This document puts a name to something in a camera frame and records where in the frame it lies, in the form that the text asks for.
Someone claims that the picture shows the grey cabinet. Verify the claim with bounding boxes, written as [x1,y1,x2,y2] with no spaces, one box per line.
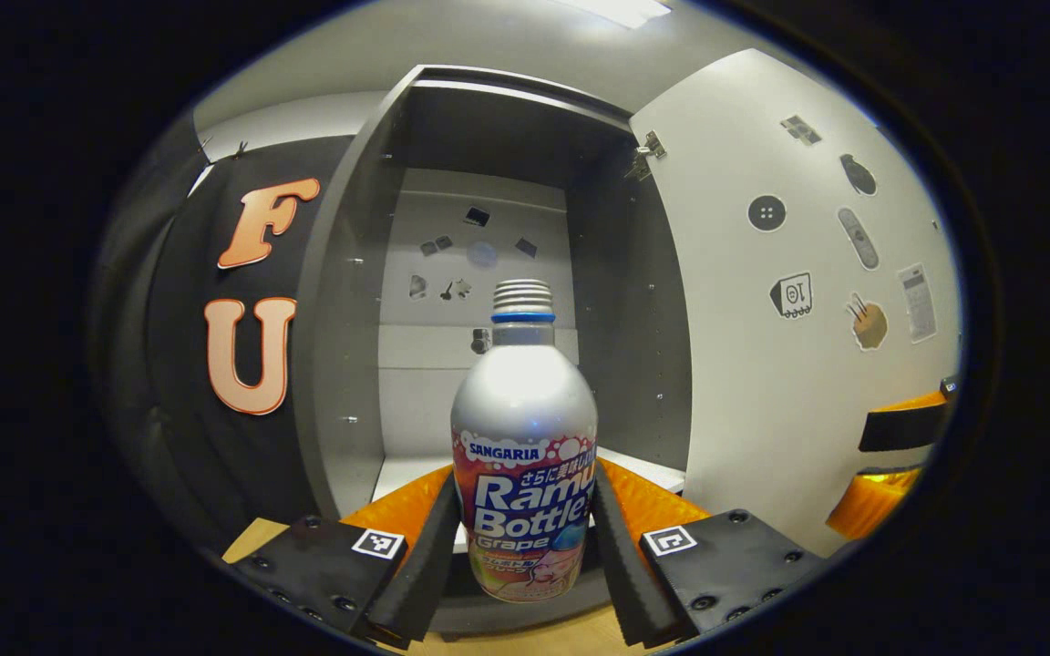
[293,64,695,639]

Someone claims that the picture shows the ceiling light panel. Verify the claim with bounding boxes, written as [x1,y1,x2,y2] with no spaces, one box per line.
[552,0,672,28]

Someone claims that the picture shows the metal door hinge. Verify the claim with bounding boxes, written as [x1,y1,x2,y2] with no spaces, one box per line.
[625,130,668,181]

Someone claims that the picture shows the white cabinet door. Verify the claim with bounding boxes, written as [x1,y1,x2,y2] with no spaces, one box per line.
[627,47,962,559]

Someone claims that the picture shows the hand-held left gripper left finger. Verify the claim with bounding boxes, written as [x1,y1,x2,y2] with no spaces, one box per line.
[229,465,462,651]

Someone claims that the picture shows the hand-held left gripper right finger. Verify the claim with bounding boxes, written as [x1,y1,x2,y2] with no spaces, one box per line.
[591,457,825,650]

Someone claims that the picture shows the silver bottle with colourful label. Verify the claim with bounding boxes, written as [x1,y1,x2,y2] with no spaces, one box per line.
[450,278,599,604]

